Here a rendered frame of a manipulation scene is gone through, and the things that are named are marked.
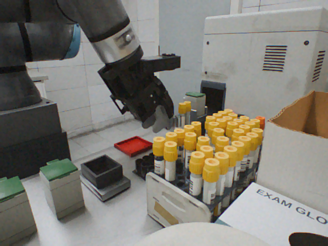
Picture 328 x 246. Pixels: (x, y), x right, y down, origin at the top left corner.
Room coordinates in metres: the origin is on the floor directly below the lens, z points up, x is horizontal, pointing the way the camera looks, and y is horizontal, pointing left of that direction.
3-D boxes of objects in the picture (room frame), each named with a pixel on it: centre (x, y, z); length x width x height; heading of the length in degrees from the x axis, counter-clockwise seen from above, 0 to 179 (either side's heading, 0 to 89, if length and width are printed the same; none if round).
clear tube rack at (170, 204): (0.27, -0.08, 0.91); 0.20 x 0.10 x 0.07; 135
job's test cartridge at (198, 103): (0.53, -0.08, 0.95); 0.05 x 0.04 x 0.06; 45
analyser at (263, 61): (0.62, -0.29, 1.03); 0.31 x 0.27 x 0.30; 135
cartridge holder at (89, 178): (0.30, 0.11, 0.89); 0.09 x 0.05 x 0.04; 46
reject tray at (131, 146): (0.44, 0.07, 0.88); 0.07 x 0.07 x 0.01; 45
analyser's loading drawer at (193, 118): (0.55, -0.09, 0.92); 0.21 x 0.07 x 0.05; 135
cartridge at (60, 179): (0.25, 0.15, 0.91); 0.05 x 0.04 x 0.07; 45
